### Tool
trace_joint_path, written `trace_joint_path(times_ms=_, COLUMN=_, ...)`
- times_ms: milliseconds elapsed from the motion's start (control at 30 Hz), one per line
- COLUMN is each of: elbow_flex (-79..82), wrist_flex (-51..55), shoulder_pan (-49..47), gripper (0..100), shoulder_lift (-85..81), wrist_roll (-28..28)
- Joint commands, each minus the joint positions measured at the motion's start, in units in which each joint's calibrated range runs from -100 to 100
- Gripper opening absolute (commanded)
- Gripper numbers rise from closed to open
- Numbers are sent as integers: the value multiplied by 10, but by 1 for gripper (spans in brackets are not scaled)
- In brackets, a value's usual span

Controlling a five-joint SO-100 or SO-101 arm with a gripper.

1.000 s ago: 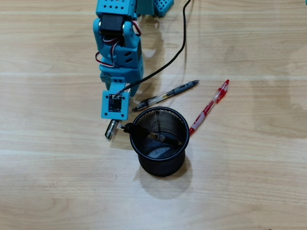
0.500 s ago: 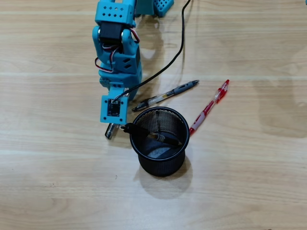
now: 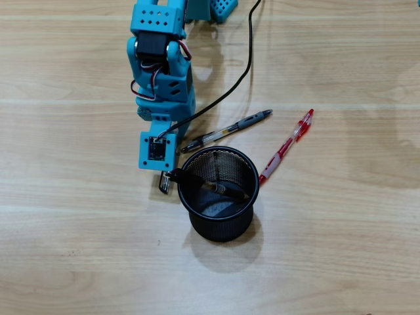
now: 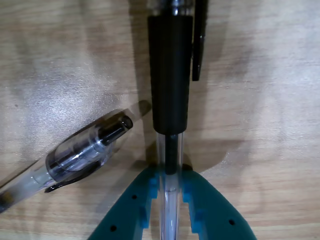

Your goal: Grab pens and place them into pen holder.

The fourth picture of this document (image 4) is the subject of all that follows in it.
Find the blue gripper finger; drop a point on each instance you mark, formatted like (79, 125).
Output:
(220, 220)
(122, 217)

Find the clear pen with grey grip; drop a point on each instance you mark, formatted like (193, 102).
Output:
(75, 157)

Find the clear stick pen black grip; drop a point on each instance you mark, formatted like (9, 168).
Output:
(170, 75)

